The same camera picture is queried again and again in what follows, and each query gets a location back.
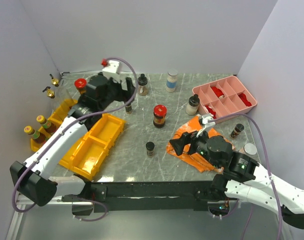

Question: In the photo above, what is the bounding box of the red-lid sauce jar back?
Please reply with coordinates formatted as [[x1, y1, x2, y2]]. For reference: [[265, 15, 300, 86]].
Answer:
[[74, 78, 87, 94]]

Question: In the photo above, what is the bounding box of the black-cap spice shaker back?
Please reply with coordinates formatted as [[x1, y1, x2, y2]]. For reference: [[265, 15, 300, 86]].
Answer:
[[125, 103, 133, 114]]

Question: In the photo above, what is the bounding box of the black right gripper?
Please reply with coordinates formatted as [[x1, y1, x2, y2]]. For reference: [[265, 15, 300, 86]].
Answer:
[[169, 125, 221, 169]]

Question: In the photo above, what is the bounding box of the black-lid jar white powder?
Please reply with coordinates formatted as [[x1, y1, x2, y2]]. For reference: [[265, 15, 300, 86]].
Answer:
[[186, 94, 200, 116]]

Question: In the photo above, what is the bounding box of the red sock middle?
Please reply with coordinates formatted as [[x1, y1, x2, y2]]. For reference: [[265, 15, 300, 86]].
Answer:
[[211, 86, 225, 99]]

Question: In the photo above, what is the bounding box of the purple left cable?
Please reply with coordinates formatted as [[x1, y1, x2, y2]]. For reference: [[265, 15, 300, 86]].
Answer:
[[11, 56, 138, 223]]

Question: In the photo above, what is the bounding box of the green-label sauce bottle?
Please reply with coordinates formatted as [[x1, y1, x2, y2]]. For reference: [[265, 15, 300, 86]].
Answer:
[[36, 115, 57, 135], [24, 125, 47, 144]]

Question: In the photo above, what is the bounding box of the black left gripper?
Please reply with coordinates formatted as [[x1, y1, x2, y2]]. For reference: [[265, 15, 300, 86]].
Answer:
[[99, 75, 137, 110]]

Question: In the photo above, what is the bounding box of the white-lid jar right edge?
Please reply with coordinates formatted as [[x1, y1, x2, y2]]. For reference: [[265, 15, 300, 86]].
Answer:
[[239, 142, 258, 156]]

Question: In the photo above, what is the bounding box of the purple cable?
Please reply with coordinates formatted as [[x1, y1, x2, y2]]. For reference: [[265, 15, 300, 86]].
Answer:
[[11, 56, 138, 223], [209, 113, 285, 240]]

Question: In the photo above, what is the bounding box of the tall oil bottle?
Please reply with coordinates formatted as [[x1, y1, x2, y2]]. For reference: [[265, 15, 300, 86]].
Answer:
[[49, 74, 77, 106], [42, 86, 69, 111]]

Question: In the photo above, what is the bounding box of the blue-label clear jar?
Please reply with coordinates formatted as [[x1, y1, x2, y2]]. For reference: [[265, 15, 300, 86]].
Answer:
[[166, 69, 178, 93]]

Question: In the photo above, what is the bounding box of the spice shaker near right edge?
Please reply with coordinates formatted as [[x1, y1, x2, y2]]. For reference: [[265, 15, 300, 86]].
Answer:
[[230, 123, 245, 139]]

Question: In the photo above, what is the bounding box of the pink compartment tray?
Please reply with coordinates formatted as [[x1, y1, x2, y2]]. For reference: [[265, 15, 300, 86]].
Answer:
[[192, 75, 257, 119]]

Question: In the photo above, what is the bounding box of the red-lid sauce jar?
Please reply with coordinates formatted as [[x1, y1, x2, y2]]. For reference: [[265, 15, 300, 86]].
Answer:
[[74, 78, 87, 94], [153, 104, 167, 128]]

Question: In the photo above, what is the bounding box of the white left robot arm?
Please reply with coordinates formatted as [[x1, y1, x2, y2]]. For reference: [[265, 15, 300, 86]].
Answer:
[[10, 73, 138, 207]]

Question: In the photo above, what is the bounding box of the orange tie-dye cloth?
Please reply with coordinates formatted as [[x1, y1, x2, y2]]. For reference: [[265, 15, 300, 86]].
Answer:
[[166, 114, 238, 174]]

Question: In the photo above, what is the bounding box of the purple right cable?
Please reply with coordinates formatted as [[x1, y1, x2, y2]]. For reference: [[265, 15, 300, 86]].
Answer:
[[209, 113, 285, 240]]

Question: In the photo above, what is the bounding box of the black-lid jar brown powder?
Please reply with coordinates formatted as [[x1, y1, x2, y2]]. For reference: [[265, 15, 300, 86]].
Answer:
[[138, 73, 148, 96]]

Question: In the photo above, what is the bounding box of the yellow compartment bin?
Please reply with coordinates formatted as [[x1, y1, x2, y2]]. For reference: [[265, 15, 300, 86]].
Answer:
[[24, 109, 126, 181]]

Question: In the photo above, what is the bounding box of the red sock right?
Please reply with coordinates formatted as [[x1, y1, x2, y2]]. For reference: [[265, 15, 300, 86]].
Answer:
[[238, 93, 252, 107]]

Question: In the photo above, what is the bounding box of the black-cap spice shaker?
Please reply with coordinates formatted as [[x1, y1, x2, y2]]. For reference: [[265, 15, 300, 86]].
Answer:
[[125, 103, 133, 114], [145, 141, 155, 157]]

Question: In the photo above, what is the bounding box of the red sock in tray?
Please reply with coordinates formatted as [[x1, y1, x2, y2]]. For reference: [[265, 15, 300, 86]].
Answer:
[[205, 105, 216, 119]]

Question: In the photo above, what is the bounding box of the black-cap spice shaker front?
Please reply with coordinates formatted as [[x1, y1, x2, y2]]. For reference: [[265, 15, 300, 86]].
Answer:
[[145, 141, 155, 157]]

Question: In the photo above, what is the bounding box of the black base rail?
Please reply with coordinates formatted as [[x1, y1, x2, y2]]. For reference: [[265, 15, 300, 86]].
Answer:
[[61, 180, 232, 214]]

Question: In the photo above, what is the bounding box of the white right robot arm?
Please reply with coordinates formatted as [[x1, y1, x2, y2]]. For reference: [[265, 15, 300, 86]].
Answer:
[[169, 131, 304, 230]]

